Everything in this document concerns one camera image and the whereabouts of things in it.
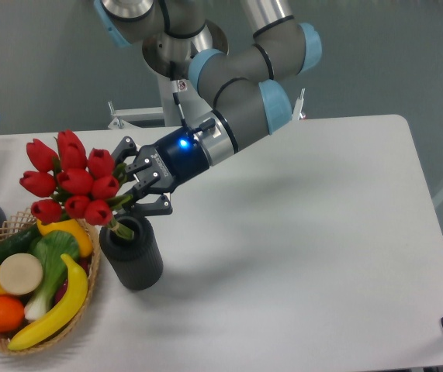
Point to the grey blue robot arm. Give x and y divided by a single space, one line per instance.
246 101

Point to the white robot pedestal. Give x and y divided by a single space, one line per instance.
193 105

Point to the yellow plastic banana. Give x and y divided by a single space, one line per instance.
60 315

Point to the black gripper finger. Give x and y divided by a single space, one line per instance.
162 206
125 149

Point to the dark grey ribbed vase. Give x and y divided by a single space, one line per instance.
138 263

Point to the red tulip bouquet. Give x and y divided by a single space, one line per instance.
75 184

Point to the woven wicker basket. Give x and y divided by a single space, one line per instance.
23 220

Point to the beige round slice toy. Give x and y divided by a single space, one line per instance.
20 274

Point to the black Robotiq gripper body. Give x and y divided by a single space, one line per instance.
164 165

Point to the green bok choy toy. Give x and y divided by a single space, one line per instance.
48 251

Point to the orange plastic orange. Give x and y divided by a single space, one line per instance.
11 313

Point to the green cucumber toy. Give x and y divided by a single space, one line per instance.
19 242

